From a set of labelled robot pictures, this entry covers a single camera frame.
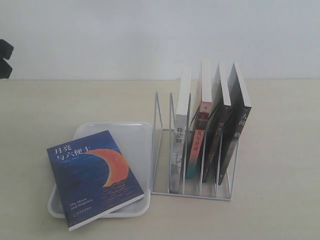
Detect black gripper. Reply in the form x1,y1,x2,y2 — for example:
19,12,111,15
0,39,14,79

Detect blue moon cover book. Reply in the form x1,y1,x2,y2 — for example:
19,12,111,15
46,130,145,231

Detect grey white spine book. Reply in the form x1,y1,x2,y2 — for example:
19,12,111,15
169,67,191,194

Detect red teal spine book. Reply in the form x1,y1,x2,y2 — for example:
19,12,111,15
185,60,213,180

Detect dark red spine book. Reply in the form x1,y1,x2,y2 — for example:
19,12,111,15
202,62,231,183

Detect black grey spine book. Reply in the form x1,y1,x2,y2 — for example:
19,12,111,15
218,62,252,185

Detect white plastic tray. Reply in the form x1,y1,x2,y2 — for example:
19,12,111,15
48,122,153,219

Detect white wire book rack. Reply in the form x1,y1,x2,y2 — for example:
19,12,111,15
151,92,240,201

